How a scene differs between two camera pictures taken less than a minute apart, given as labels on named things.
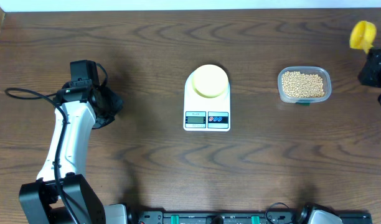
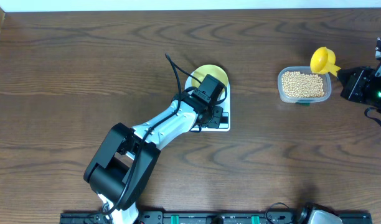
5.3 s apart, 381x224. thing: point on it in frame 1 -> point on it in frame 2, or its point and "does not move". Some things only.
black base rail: [159, 216] does not move
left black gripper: [115, 103] -> [215, 112]
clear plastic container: [304, 84] does not move
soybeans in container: [296, 84] does not move
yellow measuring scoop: [362, 35] -> [322, 60]
